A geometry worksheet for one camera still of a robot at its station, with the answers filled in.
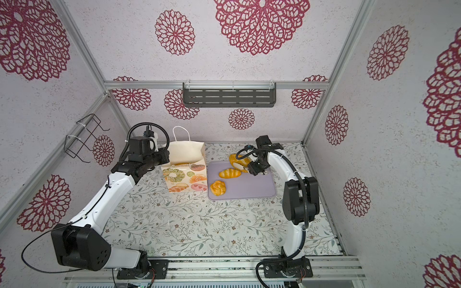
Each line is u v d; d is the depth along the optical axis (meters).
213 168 1.09
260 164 0.79
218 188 0.94
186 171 0.85
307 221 0.44
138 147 0.60
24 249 0.39
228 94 0.94
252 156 0.83
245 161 1.03
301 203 0.51
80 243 0.40
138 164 0.58
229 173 1.00
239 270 0.75
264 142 0.76
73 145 0.73
